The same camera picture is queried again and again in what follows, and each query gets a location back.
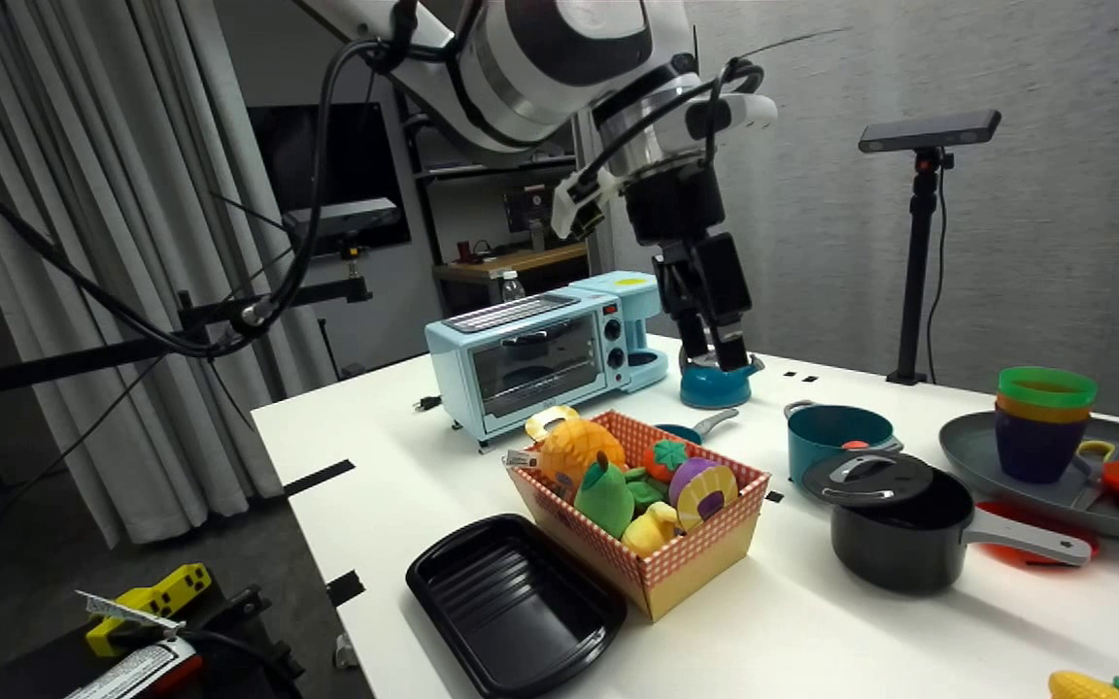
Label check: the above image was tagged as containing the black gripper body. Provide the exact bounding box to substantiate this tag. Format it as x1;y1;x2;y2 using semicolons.
618;157;732;256

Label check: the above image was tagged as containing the dark transparent pot lid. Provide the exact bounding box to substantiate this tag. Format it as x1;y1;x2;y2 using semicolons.
799;446;939;514

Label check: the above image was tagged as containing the blue toy pot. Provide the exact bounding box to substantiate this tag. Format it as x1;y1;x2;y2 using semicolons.
780;396;904;494

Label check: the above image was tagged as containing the blue toy bowl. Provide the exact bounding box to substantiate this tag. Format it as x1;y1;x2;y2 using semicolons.
677;348;767;413

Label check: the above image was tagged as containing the small blue toy pan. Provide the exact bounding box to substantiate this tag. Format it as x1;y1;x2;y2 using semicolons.
654;408;742;446

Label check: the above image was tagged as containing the red green toy vegetable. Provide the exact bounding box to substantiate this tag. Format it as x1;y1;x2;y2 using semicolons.
641;436;690;484

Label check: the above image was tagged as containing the light blue toy toaster oven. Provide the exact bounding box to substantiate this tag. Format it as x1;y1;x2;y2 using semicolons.
422;267;673;454

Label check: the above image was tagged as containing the wooden shelf unit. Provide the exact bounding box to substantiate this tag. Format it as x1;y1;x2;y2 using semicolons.
398;89;615;324

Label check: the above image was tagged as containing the black tripod stand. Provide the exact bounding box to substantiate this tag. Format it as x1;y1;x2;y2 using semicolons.
885;142;960;387

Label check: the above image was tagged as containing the purple yellow round toy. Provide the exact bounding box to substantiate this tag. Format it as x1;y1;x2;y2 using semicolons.
663;452;745;536

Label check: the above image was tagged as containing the orange toy fruit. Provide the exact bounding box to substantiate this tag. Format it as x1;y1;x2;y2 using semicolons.
521;405;635;503

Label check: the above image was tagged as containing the green toy leaf vegetable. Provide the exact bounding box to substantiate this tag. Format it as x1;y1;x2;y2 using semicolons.
572;454;636;541

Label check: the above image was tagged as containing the yellow toy fruit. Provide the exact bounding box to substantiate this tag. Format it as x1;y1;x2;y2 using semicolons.
618;498;685;560

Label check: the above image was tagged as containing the grey oval tray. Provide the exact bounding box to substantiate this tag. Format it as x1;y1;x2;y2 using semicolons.
936;408;1119;549

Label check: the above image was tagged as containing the black toy saucepan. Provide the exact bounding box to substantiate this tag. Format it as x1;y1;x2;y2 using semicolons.
826;452;1094;599

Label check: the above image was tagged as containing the black monitor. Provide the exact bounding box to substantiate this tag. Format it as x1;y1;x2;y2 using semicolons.
243;101;416;256

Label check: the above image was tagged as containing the green toy cup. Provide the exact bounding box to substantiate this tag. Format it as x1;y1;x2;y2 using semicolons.
995;360;1103;415

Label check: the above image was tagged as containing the orange toy cup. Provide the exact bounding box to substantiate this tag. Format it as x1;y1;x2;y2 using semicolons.
995;392;1100;427

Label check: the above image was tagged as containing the purple toy cup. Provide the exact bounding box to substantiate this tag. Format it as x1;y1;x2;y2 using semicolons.
992;408;1094;489

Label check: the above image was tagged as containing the black plastic tray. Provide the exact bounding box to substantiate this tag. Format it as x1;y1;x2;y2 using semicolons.
405;514;628;699

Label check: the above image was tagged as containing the long black tape strip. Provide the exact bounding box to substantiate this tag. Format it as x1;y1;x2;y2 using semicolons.
280;457;359;500

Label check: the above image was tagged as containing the short black tape strip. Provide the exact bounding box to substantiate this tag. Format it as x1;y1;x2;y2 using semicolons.
322;567;370;610

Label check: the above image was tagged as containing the grey curtain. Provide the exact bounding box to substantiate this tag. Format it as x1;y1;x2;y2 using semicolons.
0;0;341;549

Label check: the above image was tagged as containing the yellow black tool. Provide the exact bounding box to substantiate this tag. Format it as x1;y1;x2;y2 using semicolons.
83;560;216;660

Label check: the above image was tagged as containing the black metal bar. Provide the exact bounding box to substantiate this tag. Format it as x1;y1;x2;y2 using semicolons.
0;277;376;405

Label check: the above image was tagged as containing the white red device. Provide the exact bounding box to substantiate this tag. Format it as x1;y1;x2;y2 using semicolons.
66;633;207;699

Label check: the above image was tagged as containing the black stereo camera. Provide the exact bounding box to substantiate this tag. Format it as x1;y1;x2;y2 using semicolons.
853;105;1006;157

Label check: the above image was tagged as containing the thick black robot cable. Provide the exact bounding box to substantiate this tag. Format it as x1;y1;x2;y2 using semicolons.
0;34;408;360

